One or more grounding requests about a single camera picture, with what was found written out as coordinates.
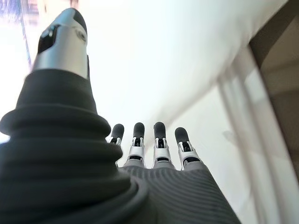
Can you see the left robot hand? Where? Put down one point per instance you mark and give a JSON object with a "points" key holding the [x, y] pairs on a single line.
{"points": [[58, 175]]}

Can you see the white duvet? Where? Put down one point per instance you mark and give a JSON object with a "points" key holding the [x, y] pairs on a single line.
{"points": [[151, 58]]}

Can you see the mattress with white sheet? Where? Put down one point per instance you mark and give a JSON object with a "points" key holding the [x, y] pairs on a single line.
{"points": [[222, 151]]}

